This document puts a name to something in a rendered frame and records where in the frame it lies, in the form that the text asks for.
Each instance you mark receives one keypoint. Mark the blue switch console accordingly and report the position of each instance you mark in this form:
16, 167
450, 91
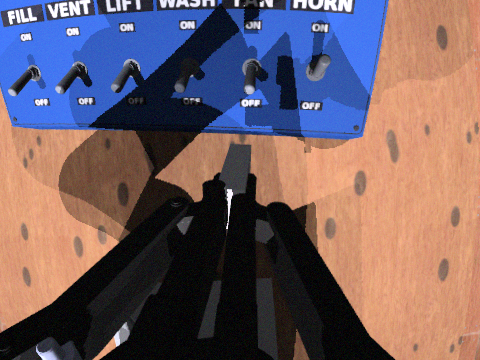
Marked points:
192, 65

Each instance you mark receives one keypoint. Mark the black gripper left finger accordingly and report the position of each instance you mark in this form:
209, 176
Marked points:
94, 308

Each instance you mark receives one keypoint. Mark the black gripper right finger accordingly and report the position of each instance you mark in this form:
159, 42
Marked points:
326, 322

